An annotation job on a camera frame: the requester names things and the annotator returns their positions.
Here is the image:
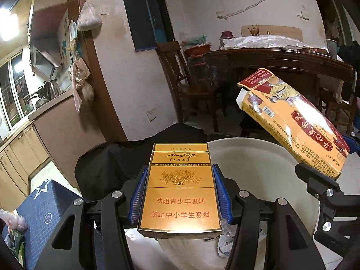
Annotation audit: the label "ceiling light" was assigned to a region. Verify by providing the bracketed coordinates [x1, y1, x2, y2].
[0, 3, 23, 43]

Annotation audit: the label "range hood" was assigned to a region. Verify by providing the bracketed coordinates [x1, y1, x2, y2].
[29, 43, 61, 78]

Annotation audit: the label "yellow paper food bag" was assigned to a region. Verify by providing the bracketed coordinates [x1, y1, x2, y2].
[237, 67, 351, 181]

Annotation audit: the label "hanging pink plastic bag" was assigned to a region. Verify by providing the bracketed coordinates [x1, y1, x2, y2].
[70, 53, 95, 113]

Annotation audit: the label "gold cigarette pack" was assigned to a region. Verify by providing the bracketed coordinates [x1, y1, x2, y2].
[137, 143, 223, 238]

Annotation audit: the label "kitchen window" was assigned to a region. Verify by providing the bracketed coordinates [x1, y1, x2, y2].
[0, 53, 32, 132]

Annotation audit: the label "wooden upper cabinet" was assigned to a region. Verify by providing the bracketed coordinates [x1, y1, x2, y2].
[29, 0, 71, 36]

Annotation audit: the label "black cloth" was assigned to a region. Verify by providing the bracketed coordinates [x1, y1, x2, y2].
[75, 122, 214, 203]

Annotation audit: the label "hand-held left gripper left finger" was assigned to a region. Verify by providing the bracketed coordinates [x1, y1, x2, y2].
[34, 165, 149, 270]

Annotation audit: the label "steel kettle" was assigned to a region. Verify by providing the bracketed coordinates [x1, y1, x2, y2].
[42, 79, 62, 97]

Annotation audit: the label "dark wooden table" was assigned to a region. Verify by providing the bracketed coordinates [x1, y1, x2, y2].
[204, 48, 355, 135]

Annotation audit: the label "white wall cable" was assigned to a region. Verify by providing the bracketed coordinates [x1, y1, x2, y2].
[222, 0, 280, 20]

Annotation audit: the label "crumpled white paper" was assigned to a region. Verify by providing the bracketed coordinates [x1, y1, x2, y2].
[218, 221, 242, 259]

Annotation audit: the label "jar with red lid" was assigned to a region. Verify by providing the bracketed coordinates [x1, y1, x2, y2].
[220, 31, 236, 48]

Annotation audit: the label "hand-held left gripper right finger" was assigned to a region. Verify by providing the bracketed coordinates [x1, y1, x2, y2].
[212, 164, 329, 270]

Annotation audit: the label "white plastic sheet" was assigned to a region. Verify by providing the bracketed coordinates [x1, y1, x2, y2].
[221, 34, 329, 52]

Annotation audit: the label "dark hanging clothes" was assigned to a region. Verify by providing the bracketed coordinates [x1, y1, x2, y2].
[337, 41, 360, 104]

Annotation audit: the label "wooden chair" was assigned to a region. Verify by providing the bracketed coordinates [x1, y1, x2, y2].
[156, 42, 223, 133]
[318, 87, 355, 136]

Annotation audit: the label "beige kitchen base cabinets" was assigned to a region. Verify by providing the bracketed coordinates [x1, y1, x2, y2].
[0, 93, 108, 211]

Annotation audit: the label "red basin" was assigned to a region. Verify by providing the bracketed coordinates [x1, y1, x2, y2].
[184, 44, 211, 57]

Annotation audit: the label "hanging white plastic bag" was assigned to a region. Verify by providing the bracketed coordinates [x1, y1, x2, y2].
[76, 1, 102, 31]

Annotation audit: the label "white round bin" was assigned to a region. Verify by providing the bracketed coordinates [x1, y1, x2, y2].
[125, 137, 342, 270]

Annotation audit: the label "wooden board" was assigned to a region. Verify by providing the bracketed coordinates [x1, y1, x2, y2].
[240, 25, 303, 41]

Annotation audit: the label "dark wall window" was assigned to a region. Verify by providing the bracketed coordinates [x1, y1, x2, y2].
[120, 0, 175, 52]

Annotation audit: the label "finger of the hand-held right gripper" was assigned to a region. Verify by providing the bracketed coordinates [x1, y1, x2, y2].
[342, 131, 360, 155]
[295, 163, 360, 225]

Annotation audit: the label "hanging light plastic bag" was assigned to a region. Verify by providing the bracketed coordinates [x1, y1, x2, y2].
[67, 20, 80, 52]

